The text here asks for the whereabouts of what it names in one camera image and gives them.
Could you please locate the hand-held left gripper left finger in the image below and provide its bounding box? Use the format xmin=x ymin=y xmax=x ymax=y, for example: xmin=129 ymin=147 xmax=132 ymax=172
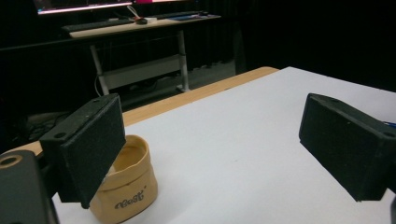
xmin=39 ymin=92 xmax=127 ymax=210

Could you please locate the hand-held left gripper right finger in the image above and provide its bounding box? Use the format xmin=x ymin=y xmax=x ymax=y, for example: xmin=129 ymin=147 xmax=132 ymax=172
xmin=298 ymin=92 xmax=396 ymax=203

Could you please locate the white table board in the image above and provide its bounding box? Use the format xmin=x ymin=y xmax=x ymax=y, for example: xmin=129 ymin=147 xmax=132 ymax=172
xmin=50 ymin=65 xmax=396 ymax=224

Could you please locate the computer monitor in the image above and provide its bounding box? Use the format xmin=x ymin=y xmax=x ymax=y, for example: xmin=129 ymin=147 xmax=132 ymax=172
xmin=32 ymin=0 xmax=134 ymax=16
xmin=134 ymin=0 xmax=194 ymax=5

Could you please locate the blue mouse pad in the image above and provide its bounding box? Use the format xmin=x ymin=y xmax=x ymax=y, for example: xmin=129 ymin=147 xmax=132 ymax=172
xmin=167 ymin=13 xmax=220 ymax=22

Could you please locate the white metal stand frame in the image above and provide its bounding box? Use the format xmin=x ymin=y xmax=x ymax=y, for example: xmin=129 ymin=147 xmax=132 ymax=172
xmin=68 ymin=13 xmax=222 ymax=96

